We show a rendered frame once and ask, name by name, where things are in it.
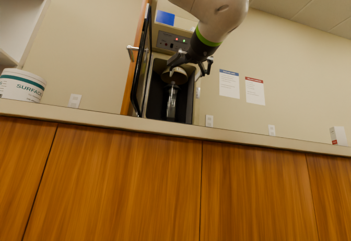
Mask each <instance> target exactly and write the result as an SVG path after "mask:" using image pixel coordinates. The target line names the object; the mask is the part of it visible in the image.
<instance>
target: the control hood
mask: <svg viewBox="0 0 351 241"><path fill-rule="evenodd" d="M159 30H160V31H164V32H169V33H172V34H176V35H180V36H183V37H187V38H191V37H192V35H193V31H189V30H185V29H181V28H178V27H174V26H170V25H167V24H164V23H160V22H156V21H154V25H153V32H152V36H151V42H152V51H157V52H161V53H166V54H170V55H174V54H175V53H176V52H175V51H171V50H166V49H162V48H159V47H156V44H157V38H158V32H159Z"/></svg>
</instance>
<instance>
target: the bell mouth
mask: <svg viewBox="0 0 351 241"><path fill-rule="evenodd" d="M169 68H170V67H167V68H166V69H165V70H164V71H163V73H162V74H161V76H160V78H161V80H162V81H164V82H165V83H168V84H171V82H172V81H174V82H175V85H182V84H184V83H186V82H187V81H188V76H187V74H186V72H185V70H184V69H183V68H182V67H180V66H177V67H175V70H174V72H179V73H182V75H179V76H173V75H172V76H171V77H170V74H168V73H167V72H170V71H169Z"/></svg>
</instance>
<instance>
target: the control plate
mask: <svg viewBox="0 0 351 241"><path fill-rule="evenodd" d="M176 38H178V40H176ZM190 39H191V38H187V37H183V36H180V35H176V34H172V33H169V32H164V31H160V30H159V32H158V38H157V44H156V47H159V48H162V49H166V50H171V51H175V52H177V51H178V49H180V47H181V49H182V51H185V52H186V51H187V50H188V49H189V47H190ZM183 40H185V42H184V41H183ZM160 42H161V43H162V44H160ZM165 43H167V46H165ZM171 43H172V44H173V48H170V44H171ZM176 46H177V47H176ZM184 48H185V49H184Z"/></svg>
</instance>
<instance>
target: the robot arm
mask: <svg viewBox="0 0 351 241"><path fill-rule="evenodd" d="M168 1H169V2H171V3H173V4H174V5H176V6H178V7H180V8H182V9H184V10H185V11H187V12H188V13H190V14H192V15H193V16H194V17H196V18H197V19H198V20H199V22H198V24H197V26H196V28H195V30H194V32H193V35H192V37H191V39H190V47H189V49H188V50H187V51H186V52H185V51H182V49H178V51H177V52H176V53H175V54H174V55H173V56H172V57H171V58H169V59H168V60H167V66H168V67H170V68H169V71H170V77H171V76H172V74H173V72H174V70H175V67H177V66H180V65H182V64H187V63H193V64H198V66H199V67H200V70H199V72H198V73H197V74H196V76H195V82H197V81H198V79H199V78H200V77H204V76H205V74H207V75H209V74H210V68H211V65H212V63H213V62H214V57H213V56H212V55H213V54H214V53H215V52H216V50H217V49H218V48H219V46H220V45H221V44H222V43H223V41H224V40H225V38H226V37H227V36H228V35H229V34H230V33H231V32H233V31H234V30H235V29H236V28H238V27H239V26H240V25H241V24H242V23H243V21H244V20H245V18H246V16H247V13H248V10H249V0H168ZM183 55H184V56H183ZM182 56H183V57H182ZM209 56H211V57H209ZM205 61H207V62H208V64H207V69H205V67H204V64H203V62H205Z"/></svg>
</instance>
